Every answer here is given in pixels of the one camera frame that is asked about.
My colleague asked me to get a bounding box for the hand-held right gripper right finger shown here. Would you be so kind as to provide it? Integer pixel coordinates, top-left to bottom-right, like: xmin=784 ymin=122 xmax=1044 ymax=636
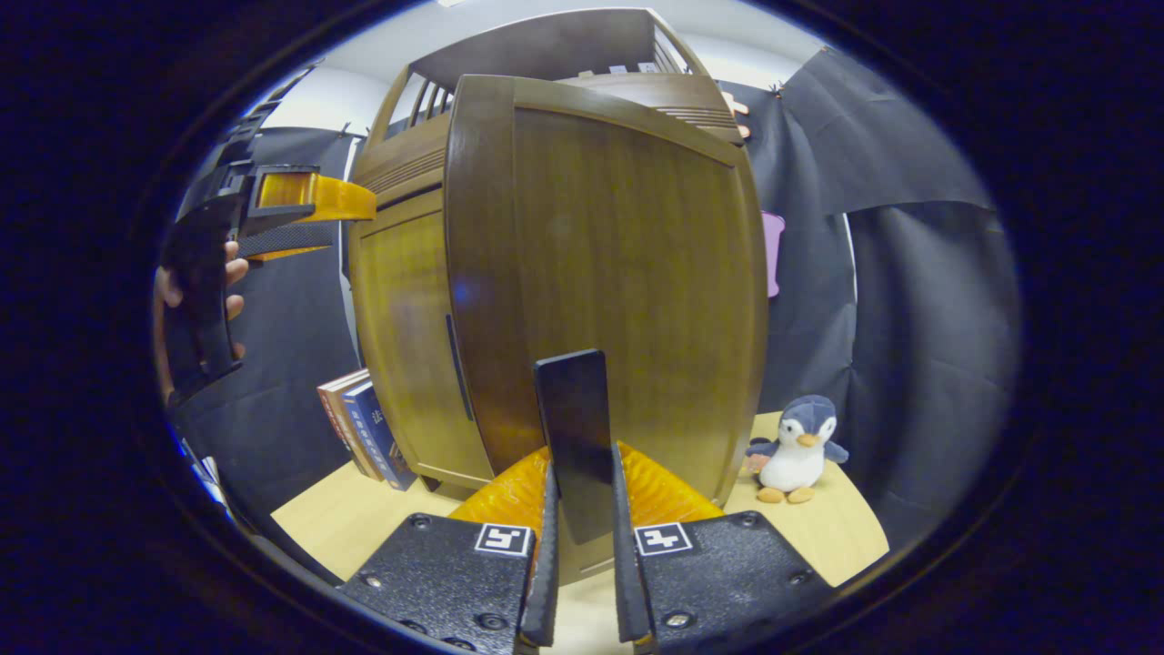
xmin=611 ymin=441 xmax=838 ymax=654

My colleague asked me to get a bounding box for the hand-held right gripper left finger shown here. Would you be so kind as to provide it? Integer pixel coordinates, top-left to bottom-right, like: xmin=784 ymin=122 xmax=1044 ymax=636
xmin=336 ymin=444 xmax=560 ymax=654

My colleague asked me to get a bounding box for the wooden cabinet door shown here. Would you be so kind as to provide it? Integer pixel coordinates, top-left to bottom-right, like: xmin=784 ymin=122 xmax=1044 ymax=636
xmin=444 ymin=73 xmax=771 ymax=585
xmin=348 ymin=189 xmax=497 ymax=492

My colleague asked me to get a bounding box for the black door handle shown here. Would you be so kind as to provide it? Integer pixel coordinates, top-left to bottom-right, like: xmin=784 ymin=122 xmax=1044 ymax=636
xmin=534 ymin=349 xmax=616 ymax=547

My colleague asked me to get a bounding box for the wooden double-door shoe cabinet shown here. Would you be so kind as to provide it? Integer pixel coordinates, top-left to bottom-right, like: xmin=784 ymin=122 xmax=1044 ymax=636
xmin=346 ymin=7 xmax=771 ymax=585

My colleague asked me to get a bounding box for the penguin plush toy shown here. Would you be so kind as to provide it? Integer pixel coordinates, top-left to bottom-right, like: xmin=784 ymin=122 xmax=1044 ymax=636
xmin=746 ymin=394 xmax=849 ymax=504

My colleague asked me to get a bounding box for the blue leaning book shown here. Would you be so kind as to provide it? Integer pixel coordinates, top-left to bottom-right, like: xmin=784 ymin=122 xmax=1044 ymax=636
xmin=343 ymin=380 xmax=419 ymax=492

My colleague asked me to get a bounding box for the tan leaning book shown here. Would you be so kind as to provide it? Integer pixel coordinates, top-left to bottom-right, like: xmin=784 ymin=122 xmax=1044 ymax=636
xmin=326 ymin=375 xmax=387 ymax=483

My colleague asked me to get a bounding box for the black backdrop cloth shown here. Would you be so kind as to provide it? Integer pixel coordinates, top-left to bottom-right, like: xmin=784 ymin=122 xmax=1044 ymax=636
xmin=164 ymin=45 xmax=1024 ymax=565

